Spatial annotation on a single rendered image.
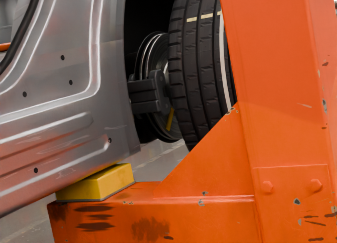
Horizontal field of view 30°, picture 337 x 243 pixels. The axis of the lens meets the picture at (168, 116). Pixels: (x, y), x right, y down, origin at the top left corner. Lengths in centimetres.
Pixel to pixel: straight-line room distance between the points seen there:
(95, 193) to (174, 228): 21
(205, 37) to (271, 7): 43
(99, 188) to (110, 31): 36
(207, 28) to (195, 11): 7
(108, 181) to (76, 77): 24
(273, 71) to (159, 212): 39
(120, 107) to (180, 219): 33
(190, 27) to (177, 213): 49
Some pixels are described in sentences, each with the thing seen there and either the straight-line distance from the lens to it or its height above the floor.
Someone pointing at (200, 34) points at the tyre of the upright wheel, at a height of 99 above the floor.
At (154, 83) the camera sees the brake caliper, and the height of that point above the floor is 88.
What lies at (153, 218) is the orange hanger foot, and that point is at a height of 64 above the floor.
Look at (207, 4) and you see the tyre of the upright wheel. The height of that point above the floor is 106.
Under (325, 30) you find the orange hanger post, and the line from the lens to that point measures 115.
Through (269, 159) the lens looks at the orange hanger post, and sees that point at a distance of 115.
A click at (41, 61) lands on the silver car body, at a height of 100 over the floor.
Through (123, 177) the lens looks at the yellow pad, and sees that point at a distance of 145.
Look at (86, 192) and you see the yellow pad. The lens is 141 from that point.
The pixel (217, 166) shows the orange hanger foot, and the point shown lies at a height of 74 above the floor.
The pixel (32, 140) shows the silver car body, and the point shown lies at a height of 86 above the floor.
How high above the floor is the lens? 101
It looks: 7 degrees down
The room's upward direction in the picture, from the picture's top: 11 degrees counter-clockwise
